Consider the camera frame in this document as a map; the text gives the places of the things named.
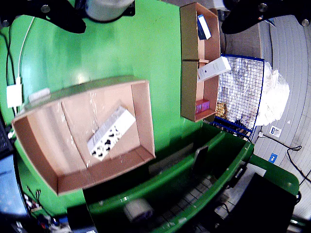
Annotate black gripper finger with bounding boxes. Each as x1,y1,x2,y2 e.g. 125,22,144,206
221,0,311,35
0,0,87,34

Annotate white dAlba carton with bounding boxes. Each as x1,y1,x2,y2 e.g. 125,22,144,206
197,56,232,83

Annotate cardboard box with divider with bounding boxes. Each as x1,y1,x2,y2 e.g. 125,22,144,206
179,2,222,123

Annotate open cardboard tray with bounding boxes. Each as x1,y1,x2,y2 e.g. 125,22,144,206
11,80,156,196

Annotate grey roller shutter door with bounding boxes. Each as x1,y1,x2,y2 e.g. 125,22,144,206
252,14,311,220

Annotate teal and navy carton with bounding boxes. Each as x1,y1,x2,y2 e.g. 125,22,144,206
197,14,212,41

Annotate white power adapter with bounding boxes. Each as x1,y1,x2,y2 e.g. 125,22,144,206
6,83,24,109

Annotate yellow crumpled packaging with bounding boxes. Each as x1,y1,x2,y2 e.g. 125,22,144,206
215,101,228,120

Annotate maroon pink carton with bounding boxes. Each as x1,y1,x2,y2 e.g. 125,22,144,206
195,99,210,116

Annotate white door label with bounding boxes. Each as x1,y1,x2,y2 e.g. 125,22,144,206
269,125,283,138

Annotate black keyboard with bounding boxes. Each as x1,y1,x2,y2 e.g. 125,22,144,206
0,116,16,161

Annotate cow print carton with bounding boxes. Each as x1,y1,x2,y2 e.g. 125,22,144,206
86,105,137,162

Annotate black smartphone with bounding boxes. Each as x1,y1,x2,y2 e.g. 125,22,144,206
192,145,210,176

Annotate blue lit screen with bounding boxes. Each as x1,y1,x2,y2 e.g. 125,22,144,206
0,154,31,218

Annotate black monitor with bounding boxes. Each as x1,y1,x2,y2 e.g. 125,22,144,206
213,171,299,233

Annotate tape roll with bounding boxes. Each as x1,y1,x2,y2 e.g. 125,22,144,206
123,198,154,223

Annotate white cable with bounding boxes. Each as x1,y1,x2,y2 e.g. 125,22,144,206
17,16,36,85

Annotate black desk cable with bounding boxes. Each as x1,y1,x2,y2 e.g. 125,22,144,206
0,25,19,117

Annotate blue wire crate with plastic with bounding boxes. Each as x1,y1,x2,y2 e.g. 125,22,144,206
213,54,265,131

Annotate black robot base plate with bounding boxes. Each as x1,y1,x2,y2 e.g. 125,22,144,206
123,1,136,17

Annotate blue wire crate with scrap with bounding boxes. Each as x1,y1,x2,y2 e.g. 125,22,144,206
209,116,255,143

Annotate thin black door cable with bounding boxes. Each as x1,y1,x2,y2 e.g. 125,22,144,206
258,132,311,186

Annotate green metal machine frame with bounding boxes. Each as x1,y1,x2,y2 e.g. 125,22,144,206
82,122,301,233

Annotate bundle of coloured wires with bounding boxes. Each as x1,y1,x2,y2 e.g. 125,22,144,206
23,185,61,230

